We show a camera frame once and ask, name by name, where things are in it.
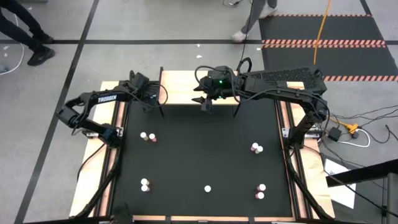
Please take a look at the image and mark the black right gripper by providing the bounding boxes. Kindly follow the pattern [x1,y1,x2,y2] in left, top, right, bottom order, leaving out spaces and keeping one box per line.
[190,65,245,113]

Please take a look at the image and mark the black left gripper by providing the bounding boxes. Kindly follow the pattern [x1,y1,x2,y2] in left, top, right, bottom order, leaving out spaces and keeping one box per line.
[125,70,161,111]

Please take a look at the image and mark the black table mat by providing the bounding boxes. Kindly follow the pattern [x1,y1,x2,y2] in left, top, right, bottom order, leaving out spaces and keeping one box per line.
[111,98,294,218]

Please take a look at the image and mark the person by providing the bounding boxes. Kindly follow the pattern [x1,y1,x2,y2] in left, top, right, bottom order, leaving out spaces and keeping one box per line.
[231,0,278,44]
[0,0,56,67]

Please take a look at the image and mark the black floor mat orange stripes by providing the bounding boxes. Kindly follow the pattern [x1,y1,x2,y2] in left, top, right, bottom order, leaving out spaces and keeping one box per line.
[258,13,398,82]

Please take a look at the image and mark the black clamp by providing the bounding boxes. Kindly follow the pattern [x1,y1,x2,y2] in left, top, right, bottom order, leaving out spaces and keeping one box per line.
[112,202,135,224]

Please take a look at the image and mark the black power adapter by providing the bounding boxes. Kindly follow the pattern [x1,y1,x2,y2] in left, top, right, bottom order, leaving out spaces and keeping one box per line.
[328,126,342,142]

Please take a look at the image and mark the orange power plug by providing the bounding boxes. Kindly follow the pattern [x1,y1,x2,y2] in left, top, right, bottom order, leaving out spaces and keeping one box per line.
[329,116,360,135]

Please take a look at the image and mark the white paper sheet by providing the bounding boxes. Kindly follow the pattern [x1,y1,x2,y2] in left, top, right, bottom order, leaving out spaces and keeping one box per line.
[323,158,358,210]

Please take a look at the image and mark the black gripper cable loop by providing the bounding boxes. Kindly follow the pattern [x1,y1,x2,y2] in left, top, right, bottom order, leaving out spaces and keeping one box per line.
[146,81,169,110]

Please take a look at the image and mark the black braided cable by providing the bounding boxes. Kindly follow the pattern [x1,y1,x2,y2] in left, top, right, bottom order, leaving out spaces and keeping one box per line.
[194,64,218,91]

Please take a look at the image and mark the wooden shelf black metal frame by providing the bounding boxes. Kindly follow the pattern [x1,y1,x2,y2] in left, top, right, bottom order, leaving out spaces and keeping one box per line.
[158,66,242,119]

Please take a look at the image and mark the black hanging cable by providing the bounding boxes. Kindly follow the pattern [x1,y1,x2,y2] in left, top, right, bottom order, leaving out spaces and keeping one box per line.
[239,0,255,74]

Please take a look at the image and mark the black frame strut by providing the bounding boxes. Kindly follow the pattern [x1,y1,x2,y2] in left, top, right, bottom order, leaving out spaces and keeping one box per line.
[284,152,335,221]
[70,146,123,219]

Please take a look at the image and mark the yellow hanging cable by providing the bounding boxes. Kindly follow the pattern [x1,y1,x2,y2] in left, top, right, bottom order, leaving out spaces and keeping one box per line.
[313,0,331,65]

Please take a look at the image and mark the white floor cable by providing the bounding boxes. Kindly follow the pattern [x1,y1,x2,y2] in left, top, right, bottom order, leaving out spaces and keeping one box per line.
[0,42,25,76]

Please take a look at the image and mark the white power cable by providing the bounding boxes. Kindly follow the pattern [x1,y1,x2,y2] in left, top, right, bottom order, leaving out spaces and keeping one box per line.
[337,128,371,149]

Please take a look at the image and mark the black floor cable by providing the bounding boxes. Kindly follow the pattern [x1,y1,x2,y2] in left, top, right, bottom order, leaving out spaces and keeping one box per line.
[329,105,398,144]

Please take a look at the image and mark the black frame beam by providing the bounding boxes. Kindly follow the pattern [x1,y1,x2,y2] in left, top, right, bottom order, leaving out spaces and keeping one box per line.
[325,158,398,188]

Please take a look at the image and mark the gray metal post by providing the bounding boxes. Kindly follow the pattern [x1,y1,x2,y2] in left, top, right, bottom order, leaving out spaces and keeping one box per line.
[385,172,398,224]

